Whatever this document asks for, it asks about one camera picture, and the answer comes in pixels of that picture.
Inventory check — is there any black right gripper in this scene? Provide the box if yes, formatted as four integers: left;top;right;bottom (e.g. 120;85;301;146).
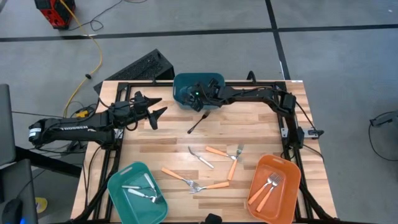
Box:
185;77;221;113

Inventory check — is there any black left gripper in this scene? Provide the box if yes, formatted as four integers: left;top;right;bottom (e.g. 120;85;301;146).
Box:
109;90;169;131

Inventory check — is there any black metal fork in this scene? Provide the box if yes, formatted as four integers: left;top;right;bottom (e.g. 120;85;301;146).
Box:
186;109;212;135

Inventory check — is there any dark teal deep bin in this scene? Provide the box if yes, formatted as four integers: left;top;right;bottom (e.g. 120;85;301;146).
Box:
172;72;227;111

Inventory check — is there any orange-handled silver fork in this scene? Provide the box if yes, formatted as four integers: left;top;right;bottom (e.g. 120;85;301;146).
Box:
255;174;285;213
248;172;280;206
160;167;200;189
188;181;231;194
226;142;245;182
205;145;244;162

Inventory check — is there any white-handled silver fork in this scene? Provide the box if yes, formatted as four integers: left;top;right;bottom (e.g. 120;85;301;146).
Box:
121;184;154;191
187;145;216;170
143;172;163;200
127;188;159;203

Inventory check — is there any yellow power plug block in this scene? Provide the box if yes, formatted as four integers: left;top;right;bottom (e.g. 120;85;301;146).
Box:
75;109;91;121

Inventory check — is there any green-teal shallow tray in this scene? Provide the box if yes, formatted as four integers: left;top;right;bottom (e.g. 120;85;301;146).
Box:
107;161;169;224

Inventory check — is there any black floor beam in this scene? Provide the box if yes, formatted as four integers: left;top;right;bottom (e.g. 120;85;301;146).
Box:
14;145;82;179

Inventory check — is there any orange shallow tray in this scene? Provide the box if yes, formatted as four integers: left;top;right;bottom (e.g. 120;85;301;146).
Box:
244;154;302;224

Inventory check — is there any red and black equipment case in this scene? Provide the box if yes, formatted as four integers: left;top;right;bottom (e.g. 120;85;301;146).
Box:
33;0;76;30

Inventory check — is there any yellow round floor sticker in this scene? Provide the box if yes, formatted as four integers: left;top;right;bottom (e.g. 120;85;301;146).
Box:
34;197;49;215

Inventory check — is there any grey flat panel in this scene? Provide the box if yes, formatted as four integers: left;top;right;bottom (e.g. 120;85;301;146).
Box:
0;83;16;167

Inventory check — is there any dark grey desk top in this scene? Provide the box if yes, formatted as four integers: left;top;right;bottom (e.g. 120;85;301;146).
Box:
0;158;39;224

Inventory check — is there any black computer mouse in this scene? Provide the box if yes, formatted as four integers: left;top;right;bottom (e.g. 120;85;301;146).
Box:
1;198;24;224

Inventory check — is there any black aluminium table frame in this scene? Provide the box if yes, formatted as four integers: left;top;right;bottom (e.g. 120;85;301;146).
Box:
72;79;340;224

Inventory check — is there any yellow extension cable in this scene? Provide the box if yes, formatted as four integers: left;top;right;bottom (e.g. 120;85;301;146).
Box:
58;0;104;118

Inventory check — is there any thin black floor cable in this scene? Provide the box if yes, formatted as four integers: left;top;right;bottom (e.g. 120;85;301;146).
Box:
11;111;68;119
67;0;149;32

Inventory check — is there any black table-level camera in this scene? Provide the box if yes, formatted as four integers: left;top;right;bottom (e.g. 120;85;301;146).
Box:
204;212;224;224

